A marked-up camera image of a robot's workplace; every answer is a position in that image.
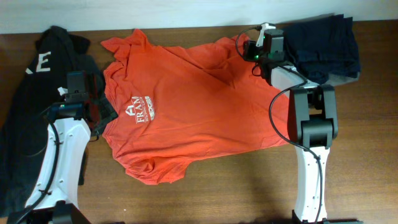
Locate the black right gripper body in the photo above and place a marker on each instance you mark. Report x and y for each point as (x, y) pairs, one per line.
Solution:
(252, 51)

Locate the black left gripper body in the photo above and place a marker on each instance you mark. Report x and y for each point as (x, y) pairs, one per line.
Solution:
(107, 112)

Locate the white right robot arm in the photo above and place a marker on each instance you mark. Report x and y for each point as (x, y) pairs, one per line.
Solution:
(312, 118)

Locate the red soccer t-shirt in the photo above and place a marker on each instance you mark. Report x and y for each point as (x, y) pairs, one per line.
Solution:
(178, 105)

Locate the black t-shirt white letters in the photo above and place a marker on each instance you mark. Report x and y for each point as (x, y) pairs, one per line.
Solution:
(24, 133)

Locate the folded navy blue garment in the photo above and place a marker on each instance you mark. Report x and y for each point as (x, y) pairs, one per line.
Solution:
(322, 46)

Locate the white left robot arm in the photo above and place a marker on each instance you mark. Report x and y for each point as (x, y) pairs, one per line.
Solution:
(71, 121)

